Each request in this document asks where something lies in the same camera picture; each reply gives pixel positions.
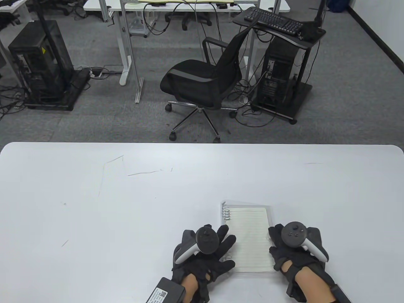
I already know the black swivel chair base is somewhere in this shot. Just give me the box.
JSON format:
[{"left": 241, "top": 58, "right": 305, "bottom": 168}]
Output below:
[{"left": 164, "top": 11, "right": 213, "bottom": 31}]

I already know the person's left forearm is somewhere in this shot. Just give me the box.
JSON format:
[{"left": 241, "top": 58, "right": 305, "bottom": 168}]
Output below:
[{"left": 181, "top": 273, "right": 200, "bottom": 303}]

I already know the black cart with keyboard tray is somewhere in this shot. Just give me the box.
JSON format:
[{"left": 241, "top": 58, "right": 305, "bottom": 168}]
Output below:
[{"left": 233, "top": 8, "right": 327, "bottom": 125}]

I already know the dark blue seat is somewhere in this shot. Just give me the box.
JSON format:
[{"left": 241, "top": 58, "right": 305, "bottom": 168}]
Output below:
[{"left": 326, "top": 0, "right": 351, "bottom": 14}]

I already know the clear plastic ring binder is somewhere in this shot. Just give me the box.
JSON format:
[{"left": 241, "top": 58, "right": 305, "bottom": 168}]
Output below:
[{"left": 219, "top": 199, "right": 277, "bottom": 278}]

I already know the black and white controller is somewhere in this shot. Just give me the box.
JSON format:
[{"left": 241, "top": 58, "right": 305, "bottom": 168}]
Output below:
[
  {"left": 172, "top": 225, "right": 220, "bottom": 265},
  {"left": 281, "top": 222, "right": 329, "bottom": 262}
]

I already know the black floor cable bundle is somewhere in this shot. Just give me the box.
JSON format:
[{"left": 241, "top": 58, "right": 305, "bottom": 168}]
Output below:
[
  {"left": 0, "top": 83, "right": 26, "bottom": 123},
  {"left": 228, "top": 76, "right": 278, "bottom": 128}
]

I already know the person's left hand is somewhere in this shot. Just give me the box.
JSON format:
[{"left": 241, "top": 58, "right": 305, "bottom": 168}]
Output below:
[{"left": 171, "top": 225, "right": 237, "bottom": 303}]

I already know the white power strip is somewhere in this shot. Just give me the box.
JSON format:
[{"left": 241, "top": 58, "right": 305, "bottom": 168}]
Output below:
[{"left": 89, "top": 67, "right": 123, "bottom": 78}]

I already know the lined loose-leaf paper stack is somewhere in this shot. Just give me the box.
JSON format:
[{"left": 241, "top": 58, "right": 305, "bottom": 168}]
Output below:
[{"left": 224, "top": 207, "right": 275, "bottom": 273}]

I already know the person's right hand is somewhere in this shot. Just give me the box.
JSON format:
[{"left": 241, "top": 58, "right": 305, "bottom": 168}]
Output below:
[{"left": 268, "top": 224, "right": 326, "bottom": 286}]

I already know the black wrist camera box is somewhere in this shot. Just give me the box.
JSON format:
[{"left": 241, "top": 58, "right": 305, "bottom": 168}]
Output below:
[
  {"left": 330, "top": 285, "right": 352, "bottom": 303},
  {"left": 147, "top": 277, "right": 187, "bottom": 303}
]

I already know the black computer tower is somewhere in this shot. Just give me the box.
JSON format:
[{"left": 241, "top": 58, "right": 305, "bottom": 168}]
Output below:
[
  {"left": 8, "top": 20, "right": 75, "bottom": 103},
  {"left": 257, "top": 35, "right": 301, "bottom": 109}
]

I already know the black stand pole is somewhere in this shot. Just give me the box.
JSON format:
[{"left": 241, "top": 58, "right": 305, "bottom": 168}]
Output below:
[{"left": 34, "top": 0, "right": 69, "bottom": 92}]

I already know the black keyboard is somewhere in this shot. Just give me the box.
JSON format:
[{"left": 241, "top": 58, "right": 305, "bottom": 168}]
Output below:
[{"left": 243, "top": 7, "right": 304, "bottom": 35}]

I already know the black office chair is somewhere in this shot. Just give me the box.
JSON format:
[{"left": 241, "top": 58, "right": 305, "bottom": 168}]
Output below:
[{"left": 160, "top": 24, "right": 258, "bottom": 143}]

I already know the aluminium frame post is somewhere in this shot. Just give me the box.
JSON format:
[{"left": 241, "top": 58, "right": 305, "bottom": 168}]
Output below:
[{"left": 119, "top": 0, "right": 145, "bottom": 104}]

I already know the person's right forearm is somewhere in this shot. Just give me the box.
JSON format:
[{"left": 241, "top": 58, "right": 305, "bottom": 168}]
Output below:
[{"left": 281, "top": 260, "right": 336, "bottom": 303}]

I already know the long white desk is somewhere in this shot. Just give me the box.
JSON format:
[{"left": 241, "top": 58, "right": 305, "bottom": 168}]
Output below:
[{"left": 83, "top": 0, "right": 291, "bottom": 86}]

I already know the small white desk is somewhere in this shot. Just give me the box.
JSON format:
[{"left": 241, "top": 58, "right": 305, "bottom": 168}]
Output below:
[{"left": 0, "top": 0, "right": 29, "bottom": 14}]

